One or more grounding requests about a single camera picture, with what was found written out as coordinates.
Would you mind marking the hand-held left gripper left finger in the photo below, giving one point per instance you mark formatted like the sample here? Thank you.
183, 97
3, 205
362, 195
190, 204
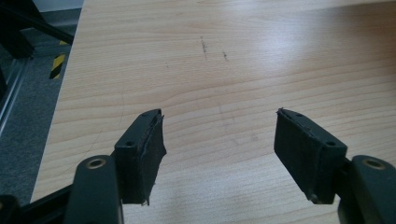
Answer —
137, 161

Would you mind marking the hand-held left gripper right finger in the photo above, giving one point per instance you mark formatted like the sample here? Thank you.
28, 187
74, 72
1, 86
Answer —
306, 155

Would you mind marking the yellow black striped tape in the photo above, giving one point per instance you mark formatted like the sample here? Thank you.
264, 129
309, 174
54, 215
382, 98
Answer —
58, 63

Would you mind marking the grey metal rail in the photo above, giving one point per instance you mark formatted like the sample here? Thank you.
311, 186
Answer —
12, 90

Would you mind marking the black metal stand frame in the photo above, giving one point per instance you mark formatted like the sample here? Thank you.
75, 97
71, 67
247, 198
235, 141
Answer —
14, 42

